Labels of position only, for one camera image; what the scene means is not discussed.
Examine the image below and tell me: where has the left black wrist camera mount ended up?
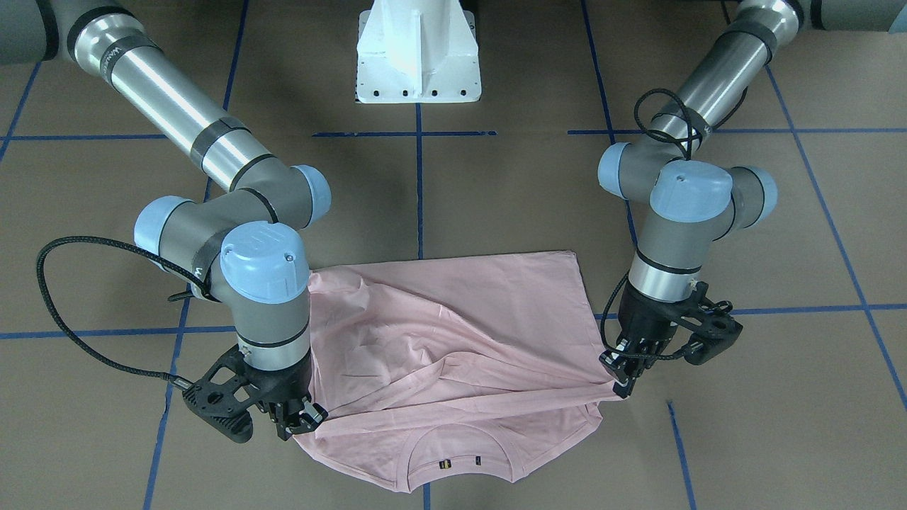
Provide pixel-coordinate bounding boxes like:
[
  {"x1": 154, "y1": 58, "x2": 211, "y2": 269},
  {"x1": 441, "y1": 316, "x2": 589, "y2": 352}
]
[{"x1": 670, "y1": 281, "x2": 744, "y2": 366}]

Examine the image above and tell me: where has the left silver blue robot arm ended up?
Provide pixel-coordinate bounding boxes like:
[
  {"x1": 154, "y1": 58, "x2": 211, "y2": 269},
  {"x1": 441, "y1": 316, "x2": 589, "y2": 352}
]
[{"x1": 598, "y1": 1, "x2": 905, "y2": 398}]

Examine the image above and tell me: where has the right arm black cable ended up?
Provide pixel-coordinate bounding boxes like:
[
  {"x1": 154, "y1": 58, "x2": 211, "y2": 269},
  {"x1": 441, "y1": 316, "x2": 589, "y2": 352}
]
[{"x1": 36, "y1": 236, "x2": 213, "y2": 387}]

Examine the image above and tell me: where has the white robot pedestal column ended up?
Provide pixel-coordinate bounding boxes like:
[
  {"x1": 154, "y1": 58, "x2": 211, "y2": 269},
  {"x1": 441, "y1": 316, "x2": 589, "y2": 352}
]
[{"x1": 354, "y1": 1, "x2": 483, "y2": 104}]

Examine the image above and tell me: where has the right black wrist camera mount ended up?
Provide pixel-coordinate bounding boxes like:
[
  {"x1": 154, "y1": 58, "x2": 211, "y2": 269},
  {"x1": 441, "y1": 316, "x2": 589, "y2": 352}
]
[{"x1": 182, "y1": 346, "x2": 260, "y2": 443}]

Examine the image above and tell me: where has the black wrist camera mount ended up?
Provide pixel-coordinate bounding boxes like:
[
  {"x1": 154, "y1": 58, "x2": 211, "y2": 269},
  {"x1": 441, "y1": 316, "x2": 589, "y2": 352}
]
[
  {"x1": 182, "y1": 346, "x2": 260, "y2": 443},
  {"x1": 670, "y1": 281, "x2": 744, "y2": 366}
]

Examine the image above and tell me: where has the pink Snoopy t-shirt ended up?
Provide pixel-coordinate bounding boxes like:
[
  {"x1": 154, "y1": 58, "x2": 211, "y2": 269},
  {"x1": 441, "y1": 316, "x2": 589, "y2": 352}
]
[{"x1": 295, "y1": 251, "x2": 616, "y2": 493}]

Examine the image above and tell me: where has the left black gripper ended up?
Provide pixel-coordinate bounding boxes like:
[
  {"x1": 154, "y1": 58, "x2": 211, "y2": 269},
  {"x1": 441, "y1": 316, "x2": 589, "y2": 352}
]
[{"x1": 599, "y1": 284, "x2": 692, "y2": 398}]

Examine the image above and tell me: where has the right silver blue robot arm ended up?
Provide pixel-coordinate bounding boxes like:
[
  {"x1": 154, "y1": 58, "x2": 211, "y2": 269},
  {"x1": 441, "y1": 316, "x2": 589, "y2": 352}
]
[{"x1": 2, "y1": 1, "x2": 332, "y2": 443}]

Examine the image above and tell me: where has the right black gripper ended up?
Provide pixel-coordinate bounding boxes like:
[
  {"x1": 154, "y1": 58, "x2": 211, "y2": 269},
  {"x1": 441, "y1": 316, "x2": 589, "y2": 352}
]
[{"x1": 245, "y1": 354, "x2": 329, "y2": 441}]

